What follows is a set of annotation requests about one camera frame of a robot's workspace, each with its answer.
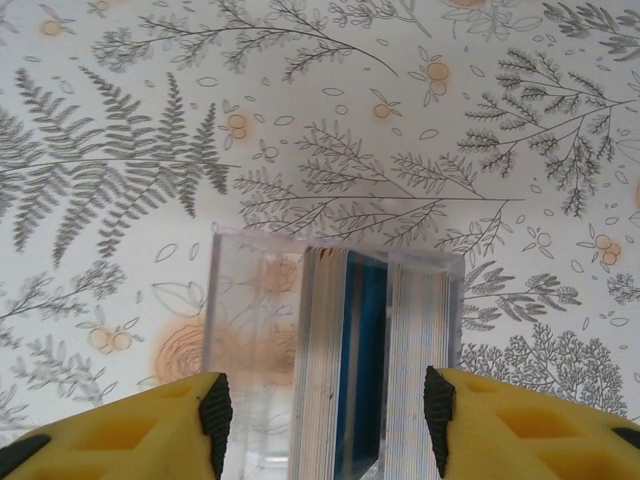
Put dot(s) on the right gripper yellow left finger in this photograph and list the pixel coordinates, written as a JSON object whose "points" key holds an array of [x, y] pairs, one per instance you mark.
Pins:
{"points": [[100, 440]]}

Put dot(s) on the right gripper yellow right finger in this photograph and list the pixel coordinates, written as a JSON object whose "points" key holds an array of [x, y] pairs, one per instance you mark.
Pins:
{"points": [[540, 440]]}

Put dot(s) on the clear acrylic card box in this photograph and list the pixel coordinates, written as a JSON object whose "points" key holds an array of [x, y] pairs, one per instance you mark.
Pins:
{"points": [[250, 300]]}

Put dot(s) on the white card stack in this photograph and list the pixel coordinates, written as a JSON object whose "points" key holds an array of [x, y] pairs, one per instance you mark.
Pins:
{"points": [[415, 325], [317, 350]]}

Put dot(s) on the blue plastic card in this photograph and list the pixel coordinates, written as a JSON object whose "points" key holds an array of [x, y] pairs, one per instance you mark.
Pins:
{"points": [[362, 360]]}

